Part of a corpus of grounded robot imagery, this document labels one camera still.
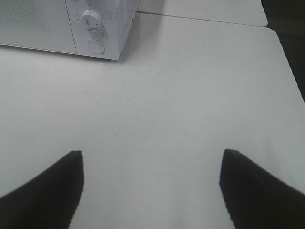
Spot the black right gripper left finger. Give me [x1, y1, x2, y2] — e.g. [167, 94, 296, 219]
[0, 151, 83, 229]

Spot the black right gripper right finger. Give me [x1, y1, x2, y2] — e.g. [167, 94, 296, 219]
[219, 149, 305, 229]

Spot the round white door button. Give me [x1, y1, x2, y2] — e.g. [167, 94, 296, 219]
[88, 39, 105, 54]

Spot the white microwave door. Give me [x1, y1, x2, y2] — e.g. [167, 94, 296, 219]
[0, 0, 77, 54]

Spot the white timer knob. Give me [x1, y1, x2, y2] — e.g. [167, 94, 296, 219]
[80, 10, 102, 32]

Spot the white microwave oven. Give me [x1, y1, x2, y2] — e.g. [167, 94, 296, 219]
[0, 0, 141, 61]

